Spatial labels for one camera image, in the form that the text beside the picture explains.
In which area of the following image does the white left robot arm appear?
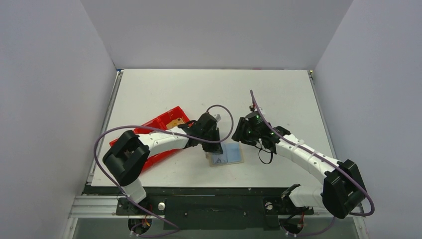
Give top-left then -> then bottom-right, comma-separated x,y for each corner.
103,112 -> 223,214

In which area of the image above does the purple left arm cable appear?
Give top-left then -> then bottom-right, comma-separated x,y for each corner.
94,104 -> 235,238

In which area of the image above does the gold card in tray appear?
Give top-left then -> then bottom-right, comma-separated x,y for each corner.
166,118 -> 185,129

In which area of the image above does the aluminium frame rail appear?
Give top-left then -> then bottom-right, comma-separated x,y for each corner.
69,196 -> 144,219

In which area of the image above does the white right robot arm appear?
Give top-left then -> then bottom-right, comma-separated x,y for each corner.
232,111 -> 368,219

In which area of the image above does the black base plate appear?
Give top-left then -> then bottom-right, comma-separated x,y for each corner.
83,185 -> 314,231

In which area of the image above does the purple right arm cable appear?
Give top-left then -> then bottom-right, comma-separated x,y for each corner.
249,90 -> 376,238

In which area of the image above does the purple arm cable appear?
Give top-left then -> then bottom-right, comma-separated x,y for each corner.
249,90 -> 376,238
94,104 -> 235,238

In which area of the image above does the red plastic tray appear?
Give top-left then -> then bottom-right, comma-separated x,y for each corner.
109,106 -> 191,172

